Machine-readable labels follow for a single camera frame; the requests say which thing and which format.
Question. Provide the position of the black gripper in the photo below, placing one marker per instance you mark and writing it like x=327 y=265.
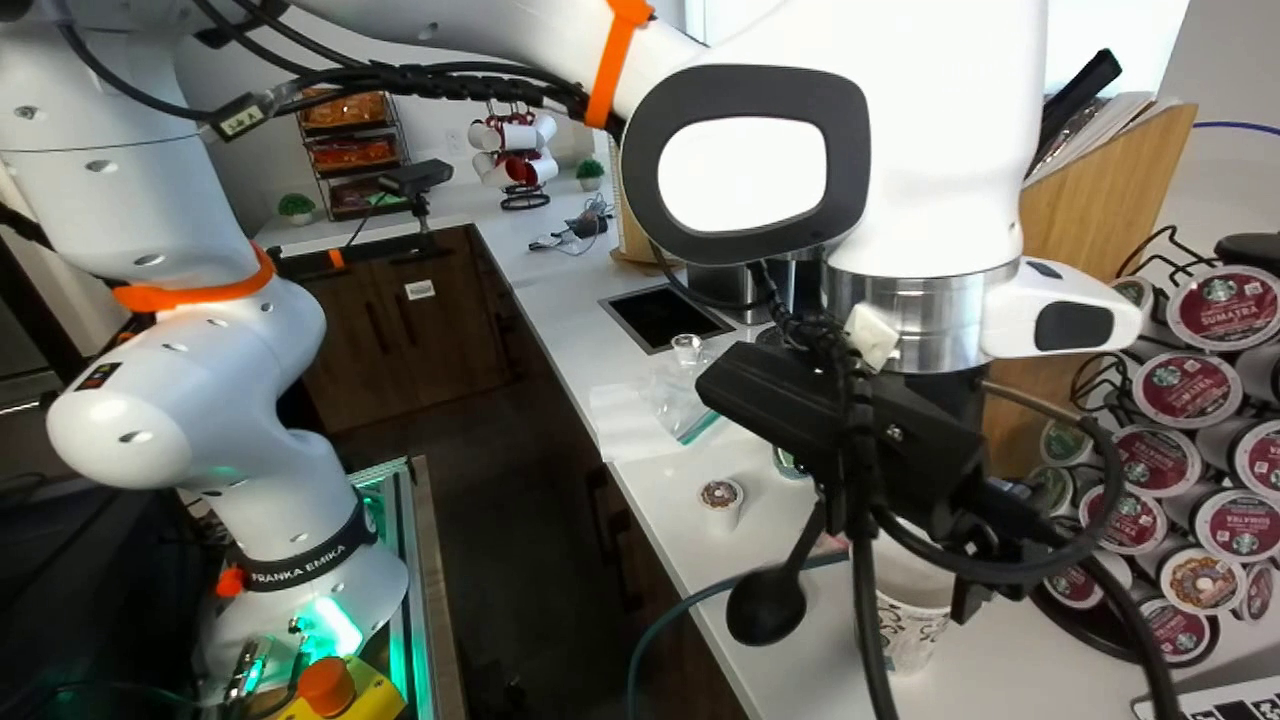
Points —
x=1020 y=514

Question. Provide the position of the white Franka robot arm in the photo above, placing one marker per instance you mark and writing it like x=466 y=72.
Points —
x=200 y=400

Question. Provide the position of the small clear plastic cup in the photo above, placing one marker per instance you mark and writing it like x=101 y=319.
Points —
x=685 y=348

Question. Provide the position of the wooden cup dispenser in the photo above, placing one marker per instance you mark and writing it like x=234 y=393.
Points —
x=635 y=241

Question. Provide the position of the red lid coffee pod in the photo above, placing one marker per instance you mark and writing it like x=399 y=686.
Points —
x=1135 y=523
x=1079 y=586
x=1261 y=463
x=1259 y=595
x=1224 y=306
x=1236 y=524
x=1156 y=463
x=1180 y=629
x=1184 y=391

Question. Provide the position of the green lid coffee pod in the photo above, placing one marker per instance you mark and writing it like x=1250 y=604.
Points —
x=1067 y=447

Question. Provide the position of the brown lid coffee pod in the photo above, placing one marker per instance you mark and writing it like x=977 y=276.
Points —
x=1203 y=581

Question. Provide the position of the large black plastic spoon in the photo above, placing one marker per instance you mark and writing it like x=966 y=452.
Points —
x=763 y=604

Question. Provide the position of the donut print coffee pod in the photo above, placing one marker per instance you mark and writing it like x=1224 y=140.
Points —
x=723 y=504

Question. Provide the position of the clear zip bag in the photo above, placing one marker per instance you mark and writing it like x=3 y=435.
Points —
x=685 y=423

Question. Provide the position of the stainless steel trash bin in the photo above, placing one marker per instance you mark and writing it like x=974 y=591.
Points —
x=735 y=286

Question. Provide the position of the wooden condiment organizer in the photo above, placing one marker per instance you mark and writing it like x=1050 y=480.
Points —
x=1107 y=200

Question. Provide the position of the black tongs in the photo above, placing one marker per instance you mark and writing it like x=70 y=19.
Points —
x=1085 y=85

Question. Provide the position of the bright window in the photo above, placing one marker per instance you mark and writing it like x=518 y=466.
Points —
x=1120 y=35

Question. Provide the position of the small green object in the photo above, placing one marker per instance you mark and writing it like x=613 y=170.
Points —
x=296 y=206
x=590 y=170

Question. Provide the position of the dark wood cabinet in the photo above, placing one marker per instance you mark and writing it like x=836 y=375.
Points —
x=400 y=347

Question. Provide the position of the yellow emergency stop button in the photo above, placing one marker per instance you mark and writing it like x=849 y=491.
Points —
x=332 y=686

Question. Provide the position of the black desk device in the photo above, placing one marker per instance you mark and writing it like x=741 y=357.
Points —
x=414 y=176

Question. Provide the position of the snack shelf rack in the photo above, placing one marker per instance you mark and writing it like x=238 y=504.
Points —
x=347 y=160

